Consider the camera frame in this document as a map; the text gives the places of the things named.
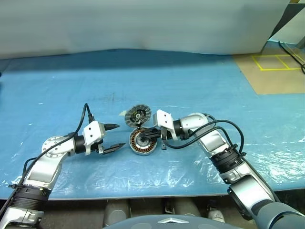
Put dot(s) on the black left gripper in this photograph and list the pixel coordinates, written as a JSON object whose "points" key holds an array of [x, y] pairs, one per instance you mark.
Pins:
{"points": [[98, 146]]}

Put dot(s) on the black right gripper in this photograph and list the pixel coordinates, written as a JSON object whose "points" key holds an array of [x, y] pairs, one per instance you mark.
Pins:
{"points": [[166, 134]]}

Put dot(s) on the motor stator with copper windings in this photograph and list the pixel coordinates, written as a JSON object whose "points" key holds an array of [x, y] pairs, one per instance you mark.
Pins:
{"points": [[134, 145]]}

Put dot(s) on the grey finned motor disc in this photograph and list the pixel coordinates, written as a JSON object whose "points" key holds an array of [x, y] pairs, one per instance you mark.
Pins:
{"points": [[133, 117]]}

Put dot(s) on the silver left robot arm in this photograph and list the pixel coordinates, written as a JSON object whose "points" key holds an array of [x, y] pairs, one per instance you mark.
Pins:
{"points": [[45, 164]]}

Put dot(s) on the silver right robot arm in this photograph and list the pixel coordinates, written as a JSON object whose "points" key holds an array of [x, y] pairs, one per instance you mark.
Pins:
{"points": [[214, 143]]}

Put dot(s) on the blue plastic table cover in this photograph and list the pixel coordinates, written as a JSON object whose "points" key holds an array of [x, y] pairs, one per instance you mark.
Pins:
{"points": [[152, 83]]}

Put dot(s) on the grey rounded shape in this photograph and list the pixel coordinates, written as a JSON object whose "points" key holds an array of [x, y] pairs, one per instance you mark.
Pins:
{"points": [[116, 212], [188, 210]]}

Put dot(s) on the grey robot torso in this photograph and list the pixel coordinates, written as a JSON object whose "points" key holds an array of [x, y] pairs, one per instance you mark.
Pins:
{"points": [[166, 224]]}

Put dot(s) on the white rounded shape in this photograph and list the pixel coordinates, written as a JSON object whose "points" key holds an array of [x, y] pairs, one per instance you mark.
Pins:
{"points": [[217, 215]]}

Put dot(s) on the white backdrop sheet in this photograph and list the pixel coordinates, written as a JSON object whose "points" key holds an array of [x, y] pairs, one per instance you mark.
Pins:
{"points": [[143, 23]]}

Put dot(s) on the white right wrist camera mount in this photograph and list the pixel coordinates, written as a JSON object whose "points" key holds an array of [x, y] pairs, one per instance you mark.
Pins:
{"points": [[163, 119]]}

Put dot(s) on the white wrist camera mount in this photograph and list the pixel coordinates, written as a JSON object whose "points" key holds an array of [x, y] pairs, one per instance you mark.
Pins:
{"points": [[93, 131], [163, 119]]}

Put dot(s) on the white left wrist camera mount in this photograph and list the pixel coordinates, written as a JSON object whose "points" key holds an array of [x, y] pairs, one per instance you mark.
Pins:
{"points": [[93, 131]]}

